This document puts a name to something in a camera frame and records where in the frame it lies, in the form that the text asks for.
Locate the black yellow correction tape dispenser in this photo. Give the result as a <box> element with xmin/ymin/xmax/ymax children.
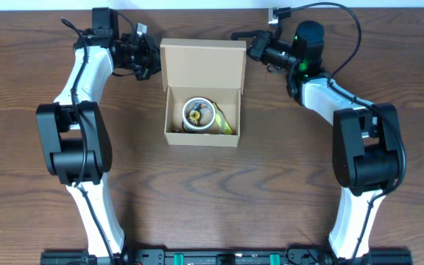
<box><xmin>187</xmin><ymin>103</ymin><xmax>201</xmax><ymax>127</ymax></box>

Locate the white tape roll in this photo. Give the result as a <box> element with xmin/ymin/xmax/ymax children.
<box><xmin>182</xmin><ymin>97</ymin><xmax>216</xmax><ymax>132</ymax></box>

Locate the brown cardboard box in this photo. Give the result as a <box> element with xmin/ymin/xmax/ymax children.
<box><xmin>160</xmin><ymin>38</ymin><xmax>247</xmax><ymax>147</ymax></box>

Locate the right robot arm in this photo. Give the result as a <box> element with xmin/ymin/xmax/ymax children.
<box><xmin>230</xmin><ymin>21</ymin><xmax>412</xmax><ymax>264</ymax></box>

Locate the right black cable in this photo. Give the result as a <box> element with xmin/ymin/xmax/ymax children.
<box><xmin>278</xmin><ymin>1</ymin><xmax>408</xmax><ymax>265</ymax></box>

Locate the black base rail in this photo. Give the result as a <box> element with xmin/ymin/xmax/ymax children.
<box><xmin>40</xmin><ymin>247</ymin><xmax>414</xmax><ymax>265</ymax></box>

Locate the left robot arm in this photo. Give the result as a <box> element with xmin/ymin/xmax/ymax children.
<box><xmin>36</xmin><ymin>7</ymin><xmax>161</xmax><ymax>264</ymax></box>

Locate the yellow highlighter marker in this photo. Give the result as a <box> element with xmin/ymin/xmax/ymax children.
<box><xmin>212</xmin><ymin>102</ymin><xmax>234</xmax><ymax>135</ymax></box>

